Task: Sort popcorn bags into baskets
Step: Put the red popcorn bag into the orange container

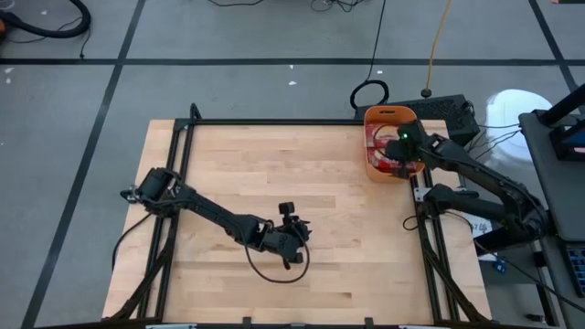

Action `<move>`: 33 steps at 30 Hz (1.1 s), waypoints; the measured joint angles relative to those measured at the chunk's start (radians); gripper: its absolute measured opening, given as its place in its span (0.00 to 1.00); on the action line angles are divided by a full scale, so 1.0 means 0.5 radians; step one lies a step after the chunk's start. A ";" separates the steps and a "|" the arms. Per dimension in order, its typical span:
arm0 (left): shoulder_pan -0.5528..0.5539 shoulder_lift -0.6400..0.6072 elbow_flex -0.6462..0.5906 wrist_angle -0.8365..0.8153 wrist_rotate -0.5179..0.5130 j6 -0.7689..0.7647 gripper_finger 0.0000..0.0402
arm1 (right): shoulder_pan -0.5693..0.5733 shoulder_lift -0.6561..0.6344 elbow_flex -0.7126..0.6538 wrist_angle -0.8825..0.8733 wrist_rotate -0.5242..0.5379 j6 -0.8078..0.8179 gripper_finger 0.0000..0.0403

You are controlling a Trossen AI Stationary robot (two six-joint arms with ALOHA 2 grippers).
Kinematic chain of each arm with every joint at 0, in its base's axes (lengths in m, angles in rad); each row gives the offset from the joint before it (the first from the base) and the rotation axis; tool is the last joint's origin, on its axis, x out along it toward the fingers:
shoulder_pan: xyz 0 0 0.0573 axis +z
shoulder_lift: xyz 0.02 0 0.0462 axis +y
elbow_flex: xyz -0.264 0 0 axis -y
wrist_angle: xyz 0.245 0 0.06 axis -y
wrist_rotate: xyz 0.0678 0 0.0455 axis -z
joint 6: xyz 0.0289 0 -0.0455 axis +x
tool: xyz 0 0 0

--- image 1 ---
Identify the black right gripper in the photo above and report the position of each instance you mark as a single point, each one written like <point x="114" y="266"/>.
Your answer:
<point x="409" y="144"/>

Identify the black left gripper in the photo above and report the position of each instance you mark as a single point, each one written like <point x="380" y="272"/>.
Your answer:
<point x="281" y="240"/>

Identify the red popcorn bag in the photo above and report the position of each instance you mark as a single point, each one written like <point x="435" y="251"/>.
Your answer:
<point x="384" y="134"/>
<point x="379" y="160"/>

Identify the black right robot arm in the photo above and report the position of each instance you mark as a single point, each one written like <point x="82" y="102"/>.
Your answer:
<point x="484" y="178"/>

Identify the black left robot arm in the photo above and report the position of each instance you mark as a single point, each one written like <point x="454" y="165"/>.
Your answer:
<point x="210" y="212"/>

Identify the orange plastic basket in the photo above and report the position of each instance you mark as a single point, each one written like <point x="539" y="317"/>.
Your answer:
<point x="388" y="179"/>

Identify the black computer tower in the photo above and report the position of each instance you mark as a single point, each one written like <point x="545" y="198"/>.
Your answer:
<point x="443" y="109"/>

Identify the white paper sheet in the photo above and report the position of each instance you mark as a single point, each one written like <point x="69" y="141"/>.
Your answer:
<point x="480" y="227"/>

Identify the black desk leg beam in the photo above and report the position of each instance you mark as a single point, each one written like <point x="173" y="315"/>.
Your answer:
<point x="489" y="240"/>

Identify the white round bin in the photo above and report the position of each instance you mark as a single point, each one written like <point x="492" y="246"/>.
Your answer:
<point x="512" y="114"/>

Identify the small blue tag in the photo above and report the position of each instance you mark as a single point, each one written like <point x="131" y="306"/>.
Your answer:
<point x="501" y="265"/>

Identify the grey side desk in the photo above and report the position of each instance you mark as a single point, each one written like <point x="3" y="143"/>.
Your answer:
<point x="566" y="192"/>

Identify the black desk monitor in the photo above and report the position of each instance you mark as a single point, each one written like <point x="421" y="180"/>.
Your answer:
<point x="566" y="146"/>

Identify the black keyboard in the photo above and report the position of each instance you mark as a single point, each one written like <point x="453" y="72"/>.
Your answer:
<point x="577" y="269"/>

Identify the black aluminium table frame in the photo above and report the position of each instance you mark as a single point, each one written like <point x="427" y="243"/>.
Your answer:
<point x="274" y="122"/>

